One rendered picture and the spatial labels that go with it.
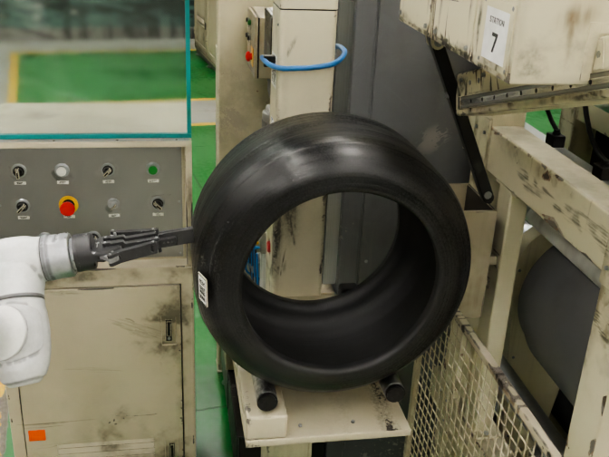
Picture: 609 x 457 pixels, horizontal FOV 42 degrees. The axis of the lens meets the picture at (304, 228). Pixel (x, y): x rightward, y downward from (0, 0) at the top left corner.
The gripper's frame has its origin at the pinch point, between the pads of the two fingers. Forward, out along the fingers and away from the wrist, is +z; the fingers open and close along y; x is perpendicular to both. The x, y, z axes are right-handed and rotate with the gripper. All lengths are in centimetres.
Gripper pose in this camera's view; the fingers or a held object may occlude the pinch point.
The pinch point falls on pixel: (177, 237)
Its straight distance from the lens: 160.4
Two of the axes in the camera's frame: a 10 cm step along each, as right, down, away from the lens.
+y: -1.7, -4.0, 9.0
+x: 1.0, 9.0, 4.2
